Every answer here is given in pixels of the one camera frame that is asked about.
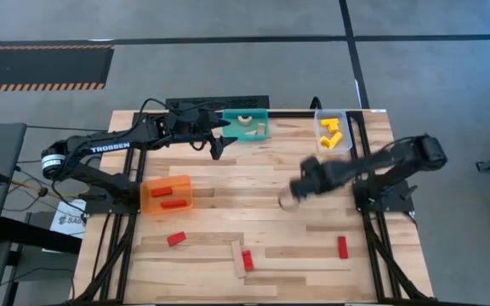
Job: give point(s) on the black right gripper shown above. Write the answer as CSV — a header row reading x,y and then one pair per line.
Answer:
x,y
317,178

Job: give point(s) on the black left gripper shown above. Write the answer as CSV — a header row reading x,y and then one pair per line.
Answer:
x,y
185,125

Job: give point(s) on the natural wooden arch block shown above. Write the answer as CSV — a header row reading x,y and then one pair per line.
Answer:
x,y
245,123

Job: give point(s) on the yellow arch block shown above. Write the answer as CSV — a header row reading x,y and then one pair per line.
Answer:
x,y
324,143

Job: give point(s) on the red rectangular block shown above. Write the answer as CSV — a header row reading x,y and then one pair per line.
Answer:
x,y
343,247
248,260
176,239

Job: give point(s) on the long natural wooden plank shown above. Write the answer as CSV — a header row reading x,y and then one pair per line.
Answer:
x,y
238,260

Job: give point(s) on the yellow long block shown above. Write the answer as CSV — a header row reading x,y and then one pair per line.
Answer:
x,y
326,122

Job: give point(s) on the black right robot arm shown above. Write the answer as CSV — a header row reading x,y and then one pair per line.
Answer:
x,y
377,163

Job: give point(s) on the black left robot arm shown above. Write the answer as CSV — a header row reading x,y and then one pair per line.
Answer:
x,y
109,146

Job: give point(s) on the teal plastic bin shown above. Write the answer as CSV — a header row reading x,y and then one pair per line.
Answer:
x,y
232,134

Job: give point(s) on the natural wooden triangle block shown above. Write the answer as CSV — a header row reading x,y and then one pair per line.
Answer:
x,y
252,133

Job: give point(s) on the black power strip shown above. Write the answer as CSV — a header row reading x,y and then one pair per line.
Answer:
x,y
245,102

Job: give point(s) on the orange plastic bin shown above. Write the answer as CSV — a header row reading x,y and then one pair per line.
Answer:
x,y
177,183

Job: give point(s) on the clear plastic bin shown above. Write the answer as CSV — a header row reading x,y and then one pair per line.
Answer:
x,y
347,144

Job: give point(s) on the white label strip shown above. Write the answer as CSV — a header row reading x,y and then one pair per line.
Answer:
x,y
378,111

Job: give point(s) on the white printed paper sheet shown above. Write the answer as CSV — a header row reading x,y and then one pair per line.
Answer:
x,y
68,221

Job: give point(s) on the black hazard-striped floor mat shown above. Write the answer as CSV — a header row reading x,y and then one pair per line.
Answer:
x,y
41,68

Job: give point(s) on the black support beam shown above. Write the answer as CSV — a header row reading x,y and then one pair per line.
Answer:
x,y
36,238

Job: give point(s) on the black aluminium extrusion frame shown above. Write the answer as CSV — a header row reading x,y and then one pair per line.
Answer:
x,y
292,114

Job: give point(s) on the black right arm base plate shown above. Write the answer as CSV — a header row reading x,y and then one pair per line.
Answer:
x,y
398,200

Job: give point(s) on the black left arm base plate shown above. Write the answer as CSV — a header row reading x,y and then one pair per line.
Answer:
x,y
109,207

